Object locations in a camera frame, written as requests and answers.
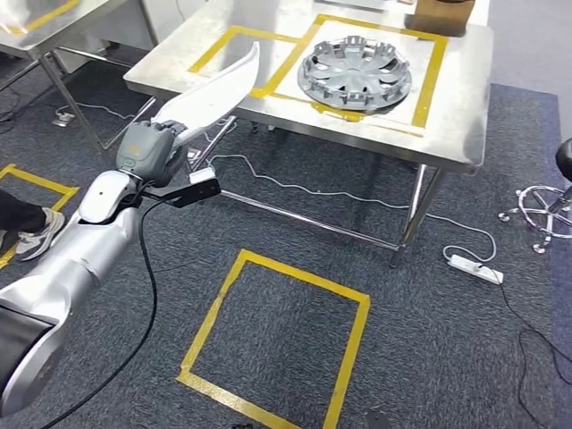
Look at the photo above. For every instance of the small white power strip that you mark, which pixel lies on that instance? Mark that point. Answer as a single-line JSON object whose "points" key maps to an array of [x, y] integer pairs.
{"points": [[63, 119]]}

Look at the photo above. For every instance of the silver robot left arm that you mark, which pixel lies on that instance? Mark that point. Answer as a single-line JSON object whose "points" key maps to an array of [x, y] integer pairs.
{"points": [[80, 254]]}

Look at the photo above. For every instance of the steel table with tape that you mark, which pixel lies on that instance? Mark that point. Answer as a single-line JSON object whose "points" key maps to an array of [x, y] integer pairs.
{"points": [[89, 12]]}

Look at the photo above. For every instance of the small yellow tape rectangle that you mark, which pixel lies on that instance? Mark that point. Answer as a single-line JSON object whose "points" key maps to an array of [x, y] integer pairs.
{"points": [[210, 50]]}

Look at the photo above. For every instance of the yellow floor tape square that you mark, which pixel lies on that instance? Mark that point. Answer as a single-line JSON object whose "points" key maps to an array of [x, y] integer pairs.
{"points": [[303, 278], [40, 182]]}

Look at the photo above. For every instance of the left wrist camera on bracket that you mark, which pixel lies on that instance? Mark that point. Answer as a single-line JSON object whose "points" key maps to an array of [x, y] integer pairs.
{"points": [[201, 190]]}

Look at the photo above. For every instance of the white curved plastic part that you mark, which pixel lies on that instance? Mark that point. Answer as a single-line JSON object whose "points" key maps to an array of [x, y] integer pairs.
{"points": [[214, 97]]}

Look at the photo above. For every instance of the black robot foot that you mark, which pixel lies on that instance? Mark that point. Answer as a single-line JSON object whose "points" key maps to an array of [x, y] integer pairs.
{"points": [[377, 421], [241, 426]]}

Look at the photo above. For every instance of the small power adapter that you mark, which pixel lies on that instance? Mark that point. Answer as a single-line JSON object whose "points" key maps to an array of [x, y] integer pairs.
{"points": [[194, 155]]}

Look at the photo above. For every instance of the black robot right foot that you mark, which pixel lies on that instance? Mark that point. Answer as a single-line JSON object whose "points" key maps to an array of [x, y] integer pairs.
{"points": [[377, 421]]}

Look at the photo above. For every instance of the yellow tape on steel table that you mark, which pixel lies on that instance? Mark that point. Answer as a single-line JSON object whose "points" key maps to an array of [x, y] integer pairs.
{"points": [[49, 13]]}

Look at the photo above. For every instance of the black stool with chrome base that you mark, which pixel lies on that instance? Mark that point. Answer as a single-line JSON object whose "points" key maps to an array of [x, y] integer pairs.
{"points": [[565, 160]]}

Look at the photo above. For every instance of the person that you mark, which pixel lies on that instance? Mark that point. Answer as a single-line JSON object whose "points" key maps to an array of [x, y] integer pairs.
{"points": [[40, 237]]}

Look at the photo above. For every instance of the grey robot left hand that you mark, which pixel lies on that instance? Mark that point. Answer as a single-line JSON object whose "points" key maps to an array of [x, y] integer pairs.
{"points": [[147, 154]]}

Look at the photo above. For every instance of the brown cardboard box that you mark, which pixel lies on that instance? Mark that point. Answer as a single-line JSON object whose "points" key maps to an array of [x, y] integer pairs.
{"points": [[440, 15]]}

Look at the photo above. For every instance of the grey plastic wheel hubcap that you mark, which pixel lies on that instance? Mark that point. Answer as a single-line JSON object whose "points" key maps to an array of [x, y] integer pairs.
{"points": [[355, 74]]}

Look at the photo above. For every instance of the black robot left foot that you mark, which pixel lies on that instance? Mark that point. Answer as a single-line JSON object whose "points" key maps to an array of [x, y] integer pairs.
{"points": [[241, 426]]}

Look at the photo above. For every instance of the large yellow tape rectangle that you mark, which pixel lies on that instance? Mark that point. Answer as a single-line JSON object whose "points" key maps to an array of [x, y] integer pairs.
{"points": [[431, 77]]}

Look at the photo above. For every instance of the steel workbench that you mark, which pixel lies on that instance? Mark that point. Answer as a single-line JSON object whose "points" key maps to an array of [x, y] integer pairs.
{"points": [[456, 89]]}

